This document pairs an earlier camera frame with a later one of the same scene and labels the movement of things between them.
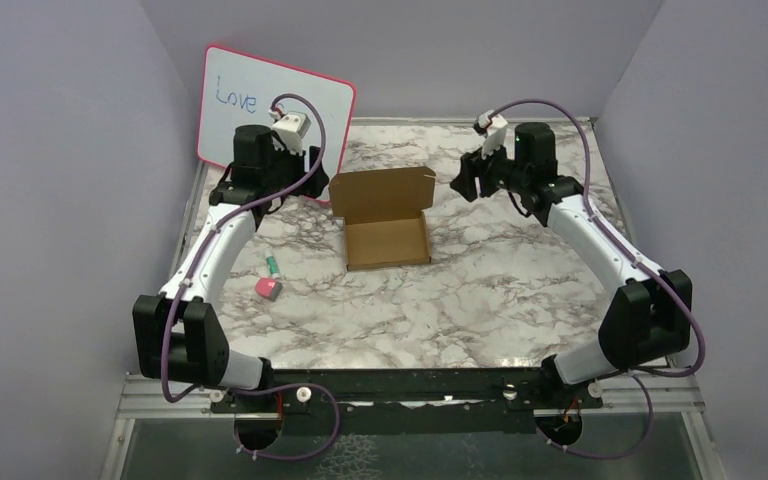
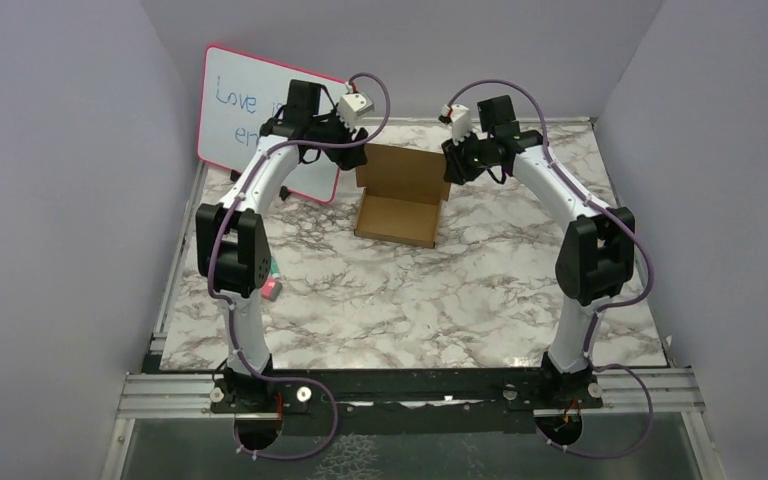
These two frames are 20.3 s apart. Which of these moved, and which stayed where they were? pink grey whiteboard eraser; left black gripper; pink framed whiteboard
Moved: left black gripper
Stayed: pink framed whiteboard; pink grey whiteboard eraser
